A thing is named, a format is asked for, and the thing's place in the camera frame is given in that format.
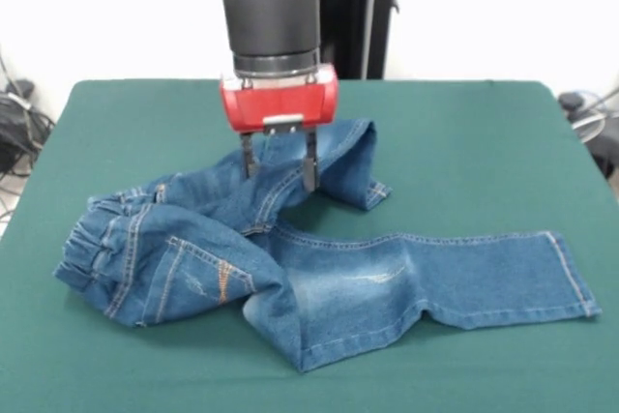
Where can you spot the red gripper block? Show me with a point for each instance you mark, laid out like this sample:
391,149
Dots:
280,106

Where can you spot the blue denim jeans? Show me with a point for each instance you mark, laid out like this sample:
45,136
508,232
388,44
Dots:
338,287

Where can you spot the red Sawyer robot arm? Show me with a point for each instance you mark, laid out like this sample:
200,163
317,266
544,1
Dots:
271,11

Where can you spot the dark green table cloth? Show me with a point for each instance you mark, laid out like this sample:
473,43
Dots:
483,142

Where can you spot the grey swivel chair base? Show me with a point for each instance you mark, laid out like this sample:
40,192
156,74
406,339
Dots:
592,127
20,88

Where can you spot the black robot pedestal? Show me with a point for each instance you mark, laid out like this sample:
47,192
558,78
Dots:
358,11

